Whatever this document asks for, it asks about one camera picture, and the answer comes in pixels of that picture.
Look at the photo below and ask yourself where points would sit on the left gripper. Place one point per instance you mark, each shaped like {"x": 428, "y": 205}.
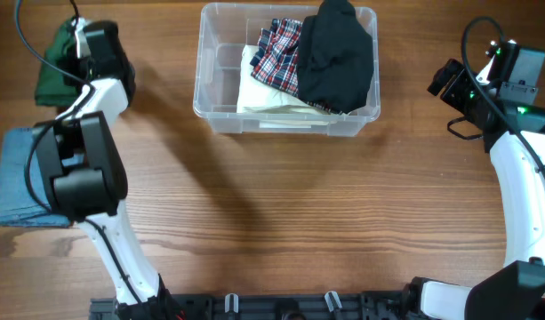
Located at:
{"x": 69, "y": 63}

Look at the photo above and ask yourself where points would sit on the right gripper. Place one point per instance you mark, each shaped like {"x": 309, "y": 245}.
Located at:
{"x": 452, "y": 94}

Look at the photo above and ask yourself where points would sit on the green garment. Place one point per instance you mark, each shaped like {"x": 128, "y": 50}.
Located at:
{"x": 53, "y": 89}

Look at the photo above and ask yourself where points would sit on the black garment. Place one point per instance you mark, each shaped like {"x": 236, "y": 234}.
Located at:
{"x": 335, "y": 63}

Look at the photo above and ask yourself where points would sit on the blue denim cloth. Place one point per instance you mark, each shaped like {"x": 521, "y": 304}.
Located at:
{"x": 17, "y": 208}

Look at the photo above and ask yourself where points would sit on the cream cloth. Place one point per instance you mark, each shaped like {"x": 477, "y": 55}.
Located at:
{"x": 254, "y": 97}

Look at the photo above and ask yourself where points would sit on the plaid shirt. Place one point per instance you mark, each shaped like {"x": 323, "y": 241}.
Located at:
{"x": 275, "y": 62}

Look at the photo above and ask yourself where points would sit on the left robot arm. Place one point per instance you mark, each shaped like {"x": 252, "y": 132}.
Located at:
{"x": 83, "y": 175}

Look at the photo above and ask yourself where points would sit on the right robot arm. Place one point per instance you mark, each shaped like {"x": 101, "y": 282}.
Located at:
{"x": 498, "y": 100}

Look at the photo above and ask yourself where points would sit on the clear plastic storage bin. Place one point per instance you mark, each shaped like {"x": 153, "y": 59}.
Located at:
{"x": 225, "y": 29}

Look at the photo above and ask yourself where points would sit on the white label on bin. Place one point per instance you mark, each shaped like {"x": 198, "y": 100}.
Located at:
{"x": 275, "y": 125}

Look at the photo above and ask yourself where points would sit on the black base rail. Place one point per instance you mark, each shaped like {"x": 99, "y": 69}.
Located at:
{"x": 363, "y": 305}

